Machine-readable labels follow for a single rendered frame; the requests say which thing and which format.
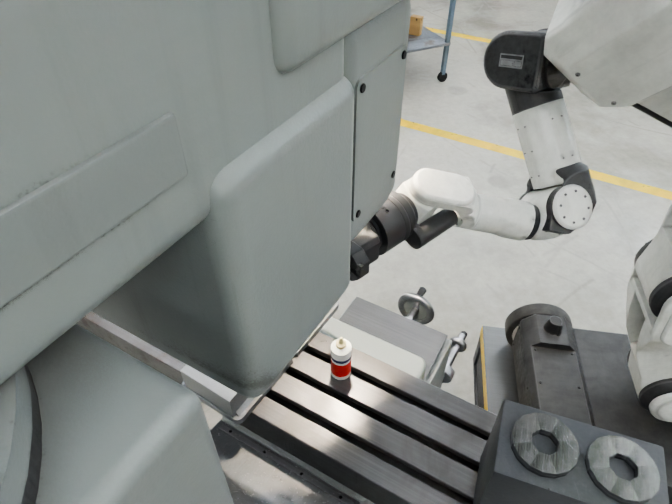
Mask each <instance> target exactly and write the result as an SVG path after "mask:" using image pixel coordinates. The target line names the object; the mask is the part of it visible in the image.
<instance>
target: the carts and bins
mask: <svg viewBox="0 0 672 504"><path fill-rule="evenodd" d="M455 6H456V0H450V6H449V13H448V20H447V28H446V35H445V39H444V38H442V37H441V36H439V35H437V34H436V33H434V32H432V31H431V30H429V29H427V28H426V27H424V26H423V17H424V16H420V15H415V14H413V15H412V16H411V17H410V26H409V36H408V47H407V53H411V52H417V51H422V50H427V49H433V48H438V47H443V46H444V49H443V56H442V63H441V70H440V73H439V74H438V76H437V79H438V80H439V81H440V82H444V81H445V80H446V79H447V73H446V67H447V60H448V53H449V46H450V45H451V42H450V39H451V33H452V26H453V19H454V12H455Z"/></svg>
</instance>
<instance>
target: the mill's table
mask: <svg viewBox="0 0 672 504"><path fill-rule="evenodd" d="M76 324H78V325H79V326H81V327H83V328H84V329H86V330H88V331H90V332H91V333H93V334H95V335H96V336H98V337H100V338H102V339H103V340H105V341H107V342H109V343H110V344H112V345H114V346H115V347H117V348H119V349H121V350H122V351H124V352H126V353H127V354H129V355H131V356H133V357H134V358H136V359H138V360H140V361H141V362H143V363H145V364H146V365H148V366H150V367H152V368H153V369H155V370H157V371H159V372H160V373H162V374H164V375H165V376H167V377H169V378H171V379H172V380H174V381H176V382H177V383H179V384H181V385H182V382H183V378H182V375H181V372H180V370H181V369H182V368H183V367H184V366H185V365H186V364H185V363H183V362H181V361H179V360H178V359H176V358H174V357H172V356H170V355H169V354H167V353H165V352H163V351H161V350H160V349H158V348H156V347H154V346H152V345H151V344H149V343H147V342H145V341H143V340H142V339H140V338H138V337H136V336H135V335H133V334H131V333H129V332H127V331H126V330H124V329H122V328H120V327H118V326H117V325H115V324H113V323H111V322H109V321H108V320H106V319H104V318H102V317H100V316H99V315H97V314H95V313H93V312H92V311H91V312H90V313H88V314H87V315H86V316H85V317H83V318H82V319H81V320H80V321H78V322H77V323H76ZM334 340H335V339H333V338H331V337H329V336H327V335H325V334H323V333H320V332H318V334H317V335H316V336H315V337H314V338H313V340H312V341H311V342H310V343H309V344H308V345H307V347H306V348H305V349H304V350H303V351H302V353H301V354H300V355H299V356H298V357H297V356H294V357H293V363H292V365H291V366H290V367H289V368H288V369H287V371H286V372H285V373H284V374H283V375H282V377H281V378H280V379H279V380H278V381H277V383H276V384H275V385H274V386H273V387H272V388H271V390H270V391H269V392H268V393H267V394H266V396H265V397H264V398H263V399H262V400H261V402H260V403H259V404H258V405H257V406H256V408H255V409H254V410H253V411H252V412H251V414H250V415H249V416H248V417H247V418H246V420H245V421H244V422H243V423H241V424H240V425H242V426H243V427H245V428H247V429H248V430H250V431H252V432H253V433H255V434H257V435H259V436H260V437H262V438H264V439H265V440H267V441H269V442H271V443H272V444H274V445H276V446H277V447H279V448H281V449H282V450H284V451H286V452H288V453H289V454H291V455H293V456H294V457H296V458H298V459H300V460H301V461H303V462H305V463H306V464H308V465H310V466H312V467H313V468H315V469H317V470H318V471H320V472H322V473H323V474H325V475H327V476H329V477H330V478H332V479H334V480H335V481H337V482H339V483H341V484H342V485H344V486H346V487H347V488H349V489H351V490H353V491H354V492H356V493H358V494H359V495H361V496H363V497H364V498H366V499H368V500H370V501H371V502H373V503H375V504H473V500H474V494H475V488H476V482H477V476H478V470H479V464H480V458H481V455H482V453H483V450H484V448H485V445H486V443H487V440H488V438H489V435H490V433H491V430H492V428H493V425H494V423H495V420H496V418H497V416H498V415H496V414H494V413H491V412H489V411H487V410H485V409H483V408H481V407H479V406H477V405H474V404H472V403H470V402H468V401H466V400H464V399H462V398H459V397H457V396H455V395H453V394H451V393H449V392H447V391H444V390H442V389H440V388H438V387H436V386H434V385H432V384H429V383H427V382H425V381H423V380H421V379H419V378H417V377H415V376H412V375H410V374H408V373H406V372H404V371H402V370H400V369H397V368H395V367H393V366H391V365H389V364H387V363H385V362H382V361H380V360H378V359H376V358H374V357H372V356H370V355H367V354H365V353H363V352H361V351H359V350H357V349H355V348H353V347H352V356H351V374H350V376H349V377H348V378H347V379H345V380H337V379H335V378H334V377H333V376H332V374H331V344H332V342H333V341H334Z"/></svg>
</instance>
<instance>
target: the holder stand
mask: <svg viewBox="0 0 672 504"><path fill-rule="evenodd" d="M473 504H669V495H668V486H667V476H666V466H665V456H664V448H663V447H662V446H659V445H656V444H652V443H649V442H646V441H642V440H639V439H636V438H632V437H629V436H626V435H622V434H619V433H616V432H612V431H609V430H606V429H602V428H599V427H596V426H592V425H589V424H586V423H583V422H579V421H576V420H573V419H569V418H566V417H563V416H559V415H556V414H553V413H549V412H546V411H543V410H539V409H536V408H533V407H529V406H526V405H523V404H519V403H516V402H513V401H509V400H504V401H503V403H502V406H501V408H500V411H499V413H498V416H497V418H496V420H495V423H494V425H493V428H492V430H491V433H490V435H489V438H488V440H487V443H486V445H485V448H484V450H483V453H482V455H481V458H480V464H479V470H478V476H477V482H476V488H475V494H474V500H473Z"/></svg>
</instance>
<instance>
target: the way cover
mask: <svg viewBox="0 0 672 504"><path fill-rule="evenodd" d="M228 425H229V424H227V423H226V424H225V422H223V421H222V420H220V421H219V422H218V423H217V424H216V425H215V426H214V427H213V428H212V429H211V430H210V432H211V435H213V436H212V438H213V441H214V440H216V441H214V444H215V446H217V447H216V450H217V453H218V456H219V457H220V458H219V459H220V463H221V466H222V469H223V472H224V475H225V478H226V481H227V484H228V487H229V490H230V492H231V496H232V498H233V502H234V504H241V503H242V504H255V503H256V504H304V503H305V502H306V503H305V504H360V502H359V501H357V500H355V499H354V498H352V497H350V496H349V495H347V494H345V493H343V492H342V491H340V490H338V489H337V488H335V487H333V486H332V485H330V484H328V483H327V482H325V481H323V480H321V479H320V478H318V477H316V476H315V475H313V474H311V473H310V472H308V471H306V470H305V469H303V468H301V467H300V466H298V465H297V467H295V466H296V464H294V463H293V462H291V461H289V460H288V459H286V458H284V457H283V456H281V455H279V454H278V453H276V452H274V451H272V450H271V449H269V448H267V447H266V446H264V445H262V444H261V443H259V442H257V441H256V440H254V439H252V438H251V439H250V437H249V436H247V435H245V434H244V433H242V432H240V431H239V430H237V429H235V428H234V427H232V426H230V425H229V426H228ZM220 426H221V427H220ZM219 427H220V428H219ZM217 428H218V430H217ZM219 433H220V434H219ZM232 433H233V434H232ZM235 433H236V434H237V435H236V434H235ZM218 434H219V435H218ZM226 435H227V436H226ZM238 435H241V436H238ZM232 436H233V438H232ZM218 440H219V441H218ZM236 440H237V441H236ZM239 442H240V443H239ZM226 443H227V444H226ZM238 443H239V444H238ZM244 444H246V445H244ZM258 444H259V445H258ZM240 445H241V446H240ZM241 447H242V448H241ZM266 450H267V452H266ZM268 450H270V451H268ZM246 451H248V452H246ZM223 453H224V454H223ZM228 453H230V454H228ZM246 453H247V454H246ZM244 454H246V455H244ZM224 456H225V457H224ZM271 456H272V457H271ZM240 457H241V458H242V459H241V458H240ZM228 458H230V459H228ZM228 461H229V463H228ZM246 461H247V462H246ZM245 462H246V463H245ZM259 462H260V463H259ZM277 463H280V464H279V465H277ZM249 464H250V465H249ZM259 465H260V466H259ZM284 465H285V466H284ZM279 466H280V468H279ZM274 469H275V471H274ZM224 470H226V471H224ZM291 470H292V471H291ZM281 471H282V472H281ZM290 471H291V472H290ZM235 472H237V473H235ZM241 472H242V473H241ZM254 472H256V474H255V473H254ZM263 472H265V473H266V474H265V473H263ZM247 473H248V474H247ZM285 473H287V474H285ZM289 473H291V474H289ZM297 474H298V475H299V476H298V475H297ZM245 475H246V476H245ZM261 475H262V476H261ZM267 475H268V476H267ZM302 475H303V476H302ZM273 476H274V478H273ZM276 476H278V477H276ZM280 477H281V480H279V479H280ZM303 478H304V479H307V481H306V480H304V479H303ZM302 479H303V480H304V481H303V480H302ZM311 479H313V480H311ZM273 480H274V481H273ZM316 480H318V481H316ZM248 481H249V482H248ZM281 481H283V482H281ZM258 482H259V483H258ZM240 483H241V485H240ZM261 483H262V484H261ZM232 484H234V485H232ZM318 486H319V487H318ZM289 487H290V489H291V490H290V489H289ZM295 487H296V488H297V489H296V488H295ZM239 489H240V490H239ZM242 489H244V490H242ZM271 489H272V491H271ZM310 489H311V490H310ZM253 490H254V491H253ZM233 491H238V492H233ZM243 491H244V493H245V494H246V495H245V494H244V493H243ZM245 491H247V492H245ZM268 491H269V492H268ZM324 491H326V492H324ZM297 492H298V494H297ZM314 492H315V494H314ZM318 492H319V493H318ZM280 493H281V494H280ZM333 493H334V494H333ZM339 493H341V494H339ZM252 494H254V495H252ZM250 495H251V496H252V497H251V496H250ZM285 495H286V496H285ZM293 495H294V496H293ZM307 495H309V496H307ZM274 496H275V498H274ZM281 496H285V497H286V498H284V497H281ZM302 496H303V498H301V497H302ZM299 497H300V498H299ZM238 498H239V499H238ZM291 499H292V500H293V501H291ZM235 500H237V501H235ZM315 500H316V502H314V501H315ZM261 501H264V503H262V502H261ZM327 501H328V502H327ZM266 502H268V503H266ZM323 502H326V503H323ZM339 502H340V503H339Z"/></svg>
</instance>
